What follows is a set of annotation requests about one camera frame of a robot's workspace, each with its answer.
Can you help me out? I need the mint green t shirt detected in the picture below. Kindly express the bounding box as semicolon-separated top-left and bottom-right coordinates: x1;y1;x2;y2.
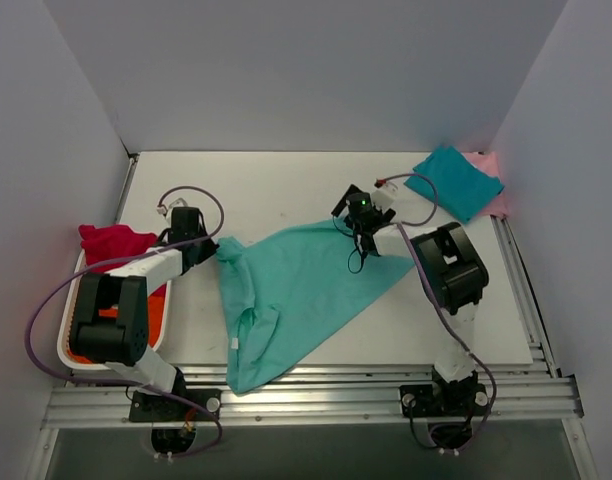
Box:
217;220;414;394

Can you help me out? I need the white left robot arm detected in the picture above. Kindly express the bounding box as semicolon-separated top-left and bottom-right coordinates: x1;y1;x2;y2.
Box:
68;206;218;419

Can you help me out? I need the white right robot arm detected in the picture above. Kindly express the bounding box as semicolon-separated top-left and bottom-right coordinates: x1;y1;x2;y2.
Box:
331;183;489;413

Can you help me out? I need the crimson red t shirt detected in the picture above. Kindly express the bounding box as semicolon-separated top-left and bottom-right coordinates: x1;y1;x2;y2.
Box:
78;224;157;266

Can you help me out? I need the orange t shirt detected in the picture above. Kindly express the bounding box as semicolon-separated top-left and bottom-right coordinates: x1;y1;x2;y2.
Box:
58;293;168;370

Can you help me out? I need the folded teal t shirt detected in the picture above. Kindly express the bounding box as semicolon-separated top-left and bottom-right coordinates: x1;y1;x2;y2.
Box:
413;146;481;224

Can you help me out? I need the folded pink t shirt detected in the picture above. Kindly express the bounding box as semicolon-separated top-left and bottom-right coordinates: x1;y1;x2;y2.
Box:
464;152;509;218

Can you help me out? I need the white plastic laundry basket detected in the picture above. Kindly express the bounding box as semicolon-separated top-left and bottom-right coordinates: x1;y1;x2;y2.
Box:
57;248;175;372

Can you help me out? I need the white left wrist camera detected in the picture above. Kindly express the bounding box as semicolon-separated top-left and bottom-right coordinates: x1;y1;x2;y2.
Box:
156;198;188;218

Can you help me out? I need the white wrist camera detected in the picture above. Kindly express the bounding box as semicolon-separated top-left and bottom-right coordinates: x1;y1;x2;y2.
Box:
371;180;398;210
156;198;188;218

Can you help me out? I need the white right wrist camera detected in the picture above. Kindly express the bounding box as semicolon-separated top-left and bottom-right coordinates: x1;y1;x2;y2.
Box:
371;180;398;210

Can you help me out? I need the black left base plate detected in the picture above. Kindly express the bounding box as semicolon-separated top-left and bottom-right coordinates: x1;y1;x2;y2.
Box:
128;388;222;423

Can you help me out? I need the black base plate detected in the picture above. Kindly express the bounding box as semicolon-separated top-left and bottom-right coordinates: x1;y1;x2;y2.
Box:
398;383;489;418
128;388;222;423

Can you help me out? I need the aluminium rail frame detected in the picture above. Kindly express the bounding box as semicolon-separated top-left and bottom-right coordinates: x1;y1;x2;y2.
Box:
25;149;602;480

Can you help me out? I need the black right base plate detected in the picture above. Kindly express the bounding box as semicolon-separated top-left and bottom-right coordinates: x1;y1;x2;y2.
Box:
398;383;489;418

